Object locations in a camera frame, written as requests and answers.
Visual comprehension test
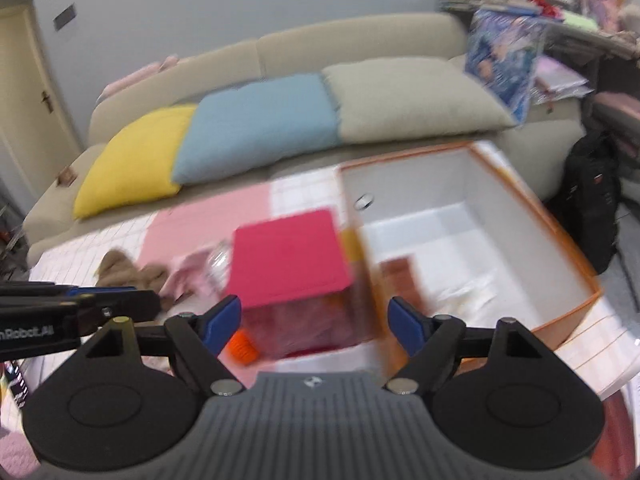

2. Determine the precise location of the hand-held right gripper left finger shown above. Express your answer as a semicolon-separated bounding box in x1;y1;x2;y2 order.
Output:
87;295;246;397

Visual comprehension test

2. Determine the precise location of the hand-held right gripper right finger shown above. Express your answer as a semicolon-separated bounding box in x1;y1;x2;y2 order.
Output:
385;296;555;396

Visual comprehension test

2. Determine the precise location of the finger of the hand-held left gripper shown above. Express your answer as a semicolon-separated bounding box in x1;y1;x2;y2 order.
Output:
65;286;162;325

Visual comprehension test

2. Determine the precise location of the orange crochet toy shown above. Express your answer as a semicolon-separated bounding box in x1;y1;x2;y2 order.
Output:
227;330;259;364

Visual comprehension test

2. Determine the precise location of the pink cloth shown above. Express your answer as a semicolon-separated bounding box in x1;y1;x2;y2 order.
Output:
159;250;232;307
97;55;181;106

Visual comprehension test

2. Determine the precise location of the red lidded box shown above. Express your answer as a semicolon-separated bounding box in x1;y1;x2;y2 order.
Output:
226;209;375;361

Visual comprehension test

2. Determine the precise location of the white box with orange rim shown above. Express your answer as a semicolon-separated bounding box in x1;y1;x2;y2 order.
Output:
339;141;602;376

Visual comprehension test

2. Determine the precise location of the brown plush cloth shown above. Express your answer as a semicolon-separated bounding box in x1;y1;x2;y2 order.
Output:
95;249;170;292

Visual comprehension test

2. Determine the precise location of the brown rectangular item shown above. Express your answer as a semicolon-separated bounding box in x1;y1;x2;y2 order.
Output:
379;255;417;307

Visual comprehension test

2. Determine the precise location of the white cloth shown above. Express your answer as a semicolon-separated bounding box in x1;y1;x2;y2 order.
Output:
434;269;502;322

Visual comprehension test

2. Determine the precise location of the yellow cushion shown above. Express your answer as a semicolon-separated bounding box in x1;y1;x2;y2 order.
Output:
73;104;199;220

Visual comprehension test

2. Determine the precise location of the light blue cushion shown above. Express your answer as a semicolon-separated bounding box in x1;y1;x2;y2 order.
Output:
171;74;341;186

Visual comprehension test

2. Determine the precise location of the pink cloth on sofa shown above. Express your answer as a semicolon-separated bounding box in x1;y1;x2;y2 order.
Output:
97;55;181;106

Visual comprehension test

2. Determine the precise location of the beige cushion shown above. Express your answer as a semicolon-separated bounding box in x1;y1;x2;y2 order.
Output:
321;57;518;145

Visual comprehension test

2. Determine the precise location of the black backpack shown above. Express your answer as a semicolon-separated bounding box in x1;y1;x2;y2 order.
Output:
547;130;624;276

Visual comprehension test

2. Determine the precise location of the cream door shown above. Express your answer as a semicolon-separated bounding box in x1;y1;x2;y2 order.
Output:
0;7;84;201

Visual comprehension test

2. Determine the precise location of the blue printed cushion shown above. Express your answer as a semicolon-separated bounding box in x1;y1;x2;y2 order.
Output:
464;7;548;123

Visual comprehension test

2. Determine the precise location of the stack of plastic folders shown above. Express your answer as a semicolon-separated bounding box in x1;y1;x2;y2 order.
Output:
530;55;596;106

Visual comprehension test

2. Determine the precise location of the beige sofa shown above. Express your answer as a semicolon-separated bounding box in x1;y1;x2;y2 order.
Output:
22;12;587;262

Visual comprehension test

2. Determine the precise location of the cluttered desk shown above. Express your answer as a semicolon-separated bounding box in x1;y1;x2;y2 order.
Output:
439;0;640;63

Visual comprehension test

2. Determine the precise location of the grey wall switch plate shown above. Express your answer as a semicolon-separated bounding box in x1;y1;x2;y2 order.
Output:
53;4;78;31

